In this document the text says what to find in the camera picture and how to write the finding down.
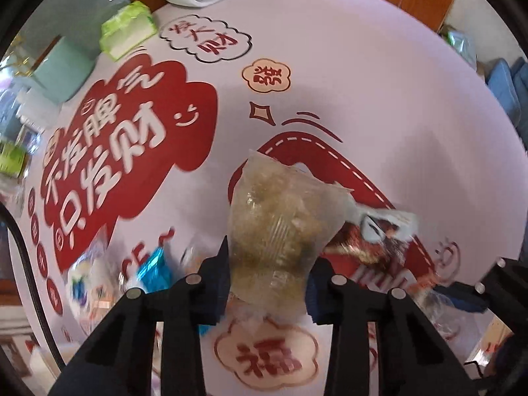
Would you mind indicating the white squeeze bottle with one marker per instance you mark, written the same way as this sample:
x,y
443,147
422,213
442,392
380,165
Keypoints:
x,y
35,105

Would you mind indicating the red and white snack packet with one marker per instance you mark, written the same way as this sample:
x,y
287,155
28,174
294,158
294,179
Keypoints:
x,y
371,251

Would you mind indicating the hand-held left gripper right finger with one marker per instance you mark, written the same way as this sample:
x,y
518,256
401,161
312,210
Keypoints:
x,y
319,297

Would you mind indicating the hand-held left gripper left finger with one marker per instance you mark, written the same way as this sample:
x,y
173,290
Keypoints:
x,y
216,297

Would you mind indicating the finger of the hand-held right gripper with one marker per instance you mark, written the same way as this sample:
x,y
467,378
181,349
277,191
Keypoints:
x,y
491,284

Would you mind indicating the green plastic bag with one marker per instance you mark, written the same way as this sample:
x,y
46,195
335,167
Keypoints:
x,y
458,43

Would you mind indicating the green tissue pack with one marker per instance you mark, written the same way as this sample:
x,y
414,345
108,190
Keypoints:
x,y
128,29

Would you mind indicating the blue snack packet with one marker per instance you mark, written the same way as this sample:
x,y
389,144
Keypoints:
x,y
154,270

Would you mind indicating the green label glass bottle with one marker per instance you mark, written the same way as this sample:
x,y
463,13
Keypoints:
x,y
12,159

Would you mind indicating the clear nut bar packet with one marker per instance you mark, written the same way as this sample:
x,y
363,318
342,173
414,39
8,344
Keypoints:
x,y
437,311
272,231

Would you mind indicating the teal canister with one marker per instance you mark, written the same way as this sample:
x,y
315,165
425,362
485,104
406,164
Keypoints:
x,y
62,70

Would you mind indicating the blue cushion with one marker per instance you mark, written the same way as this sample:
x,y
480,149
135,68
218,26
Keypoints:
x,y
505,86

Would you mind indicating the round white cake packet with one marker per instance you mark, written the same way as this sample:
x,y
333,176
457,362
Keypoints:
x,y
86,274

